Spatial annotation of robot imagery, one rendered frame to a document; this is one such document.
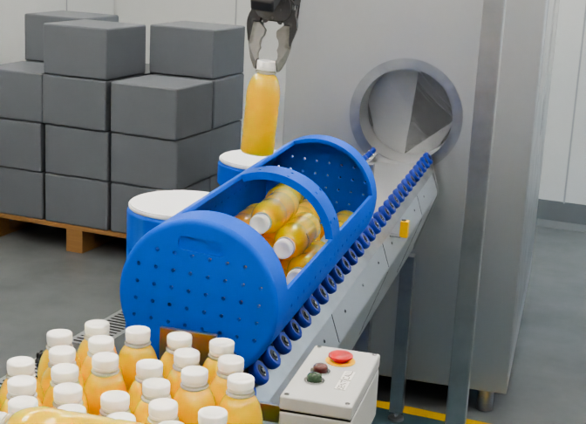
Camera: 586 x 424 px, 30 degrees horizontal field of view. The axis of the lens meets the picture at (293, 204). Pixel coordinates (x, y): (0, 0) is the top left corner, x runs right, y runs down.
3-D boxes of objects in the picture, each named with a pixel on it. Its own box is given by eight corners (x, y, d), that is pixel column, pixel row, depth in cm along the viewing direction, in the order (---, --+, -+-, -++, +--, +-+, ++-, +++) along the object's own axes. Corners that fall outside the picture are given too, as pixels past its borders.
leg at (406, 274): (405, 417, 398) (418, 253, 383) (402, 424, 392) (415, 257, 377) (389, 414, 399) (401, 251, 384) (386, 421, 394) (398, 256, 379)
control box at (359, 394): (376, 415, 164) (380, 352, 162) (347, 475, 146) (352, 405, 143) (311, 405, 167) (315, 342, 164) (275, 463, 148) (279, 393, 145)
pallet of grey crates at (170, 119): (240, 233, 627) (248, 25, 599) (174, 270, 555) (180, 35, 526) (63, 205, 670) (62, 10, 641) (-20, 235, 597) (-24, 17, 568)
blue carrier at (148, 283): (368, 258, 265) (384, 145, 258) (267, 397, 183) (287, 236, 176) (257, 235, 272) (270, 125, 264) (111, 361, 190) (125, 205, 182)
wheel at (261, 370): (260, 354, 189) (250, 359, 190) (252, 363, 185) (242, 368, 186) (274, 375, 189) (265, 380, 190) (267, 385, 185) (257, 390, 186)
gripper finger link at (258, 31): (262, 69, 221) (275, 24, 219) (255, 69, 215) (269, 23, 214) (248, 64, 222) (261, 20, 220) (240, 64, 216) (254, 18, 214)
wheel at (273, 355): (271, 339, 196) (262, 345, 197) (264, 348, 192) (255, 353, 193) (285, 359, 197) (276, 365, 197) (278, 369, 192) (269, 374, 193)
